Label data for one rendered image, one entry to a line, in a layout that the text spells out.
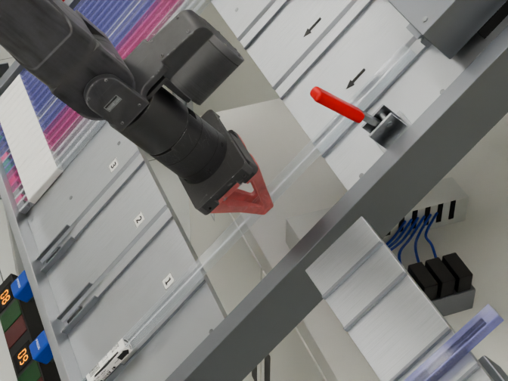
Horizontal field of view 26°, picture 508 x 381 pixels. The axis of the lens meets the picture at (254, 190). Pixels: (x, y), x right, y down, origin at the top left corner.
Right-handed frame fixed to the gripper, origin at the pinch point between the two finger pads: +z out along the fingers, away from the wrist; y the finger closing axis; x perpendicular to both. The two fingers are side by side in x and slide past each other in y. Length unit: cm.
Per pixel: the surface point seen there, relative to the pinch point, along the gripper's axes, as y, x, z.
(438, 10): -5.5, -25.3, -6.8
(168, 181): 124, 41, 84
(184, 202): 115, 40, 85
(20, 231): 28.3, 29.1, 1.0
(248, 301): -8.5, 6.6, 0.7
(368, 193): -9.9, -9.3, -0.2
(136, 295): 5.9, 18.5, 2.6
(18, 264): 61, 49, 27
